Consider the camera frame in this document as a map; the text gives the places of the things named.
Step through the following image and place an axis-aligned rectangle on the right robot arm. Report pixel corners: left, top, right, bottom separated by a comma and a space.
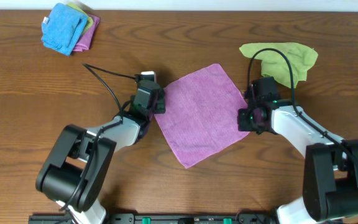
237, 77, 358, 223

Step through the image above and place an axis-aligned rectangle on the purple microfiber cloth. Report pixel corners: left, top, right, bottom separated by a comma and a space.
155, 63, 248, 168

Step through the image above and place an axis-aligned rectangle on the right black cable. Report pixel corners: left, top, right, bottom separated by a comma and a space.
246, 47, 358, 224

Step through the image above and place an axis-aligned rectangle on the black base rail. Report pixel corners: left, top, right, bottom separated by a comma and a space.
28, 212, 279, 224

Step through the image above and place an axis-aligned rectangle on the folded blue cloth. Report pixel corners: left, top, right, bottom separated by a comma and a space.
41, 3, 88, 56

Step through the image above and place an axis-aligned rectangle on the folded green cloth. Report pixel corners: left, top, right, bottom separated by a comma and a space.
66, 2, 94, 35

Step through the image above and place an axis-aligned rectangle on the crumpled green cloth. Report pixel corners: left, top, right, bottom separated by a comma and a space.
239, 42, 318, 88

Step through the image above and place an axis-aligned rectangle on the folded purple cloth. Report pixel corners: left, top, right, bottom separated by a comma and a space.
73, 14, 100, 52

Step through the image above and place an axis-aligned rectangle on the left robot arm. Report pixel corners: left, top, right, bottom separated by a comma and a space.
35, 80, 165, 223

